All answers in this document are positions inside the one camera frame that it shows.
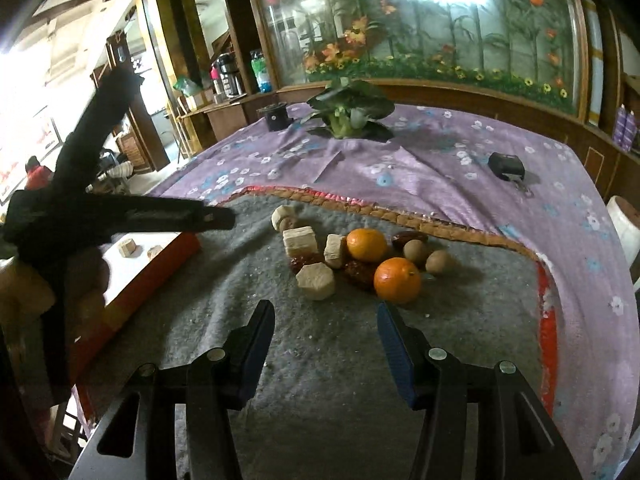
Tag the purple floral cloth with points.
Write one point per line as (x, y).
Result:
(425, 160)

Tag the small beige pastry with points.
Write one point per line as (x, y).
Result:
(335, 250)

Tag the pale sugarcane piece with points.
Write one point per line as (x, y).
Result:
(126, 247)
(155, 250)

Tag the wooden sideboard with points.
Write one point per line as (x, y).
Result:
(225, 117)

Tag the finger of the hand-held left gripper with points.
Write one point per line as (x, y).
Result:
(165, 215)
(100, 120)

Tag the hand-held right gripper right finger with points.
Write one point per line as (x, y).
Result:
(396, 355)

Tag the brown walnut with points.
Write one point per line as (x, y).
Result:
(438, 261)

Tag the square beige pastry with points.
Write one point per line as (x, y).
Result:
(300, 242)

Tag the person's left hand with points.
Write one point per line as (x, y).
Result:
(89, 295)

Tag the green plastic bag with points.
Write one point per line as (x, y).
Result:
(189, 85)

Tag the red date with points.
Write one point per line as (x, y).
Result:
(410, 238)
(305, 261)
(360, 272)

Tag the red object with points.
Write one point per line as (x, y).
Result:
(38, 172)

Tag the hexagonal beige pastry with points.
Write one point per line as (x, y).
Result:
(315, 282)

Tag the white cylinder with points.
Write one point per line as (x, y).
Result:
(624, 225)

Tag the flower mural panel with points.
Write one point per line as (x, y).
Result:
(450, 25)

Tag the purple spray can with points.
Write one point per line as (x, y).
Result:
(631, 132)
(620, 127)

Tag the round beige pastry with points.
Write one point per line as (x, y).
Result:
(282, 217)

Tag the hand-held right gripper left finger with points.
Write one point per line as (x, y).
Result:
(254, 355)

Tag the green blue plastic bottle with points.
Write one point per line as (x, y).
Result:
(260, 72)

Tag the red box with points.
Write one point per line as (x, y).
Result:
(175, 256)

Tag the orange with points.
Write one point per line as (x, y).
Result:
(397, 280)
(367, 245)

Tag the green bok choy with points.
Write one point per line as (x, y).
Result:
(350, 105)

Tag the grey felt mat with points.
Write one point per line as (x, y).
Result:
(325, 360)

